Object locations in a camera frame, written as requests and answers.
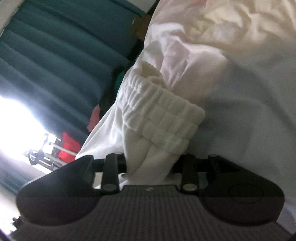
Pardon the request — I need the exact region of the pile of clothes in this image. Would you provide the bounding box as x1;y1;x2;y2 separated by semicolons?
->
87;14;152;132

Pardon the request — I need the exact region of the bright window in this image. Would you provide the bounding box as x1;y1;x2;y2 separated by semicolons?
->
1;97;48;159

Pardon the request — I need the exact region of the dark teal curtain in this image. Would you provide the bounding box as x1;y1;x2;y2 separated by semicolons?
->
1;1;145;192

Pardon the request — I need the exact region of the pink and blue bedspread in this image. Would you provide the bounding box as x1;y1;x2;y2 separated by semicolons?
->
142;1;295;73

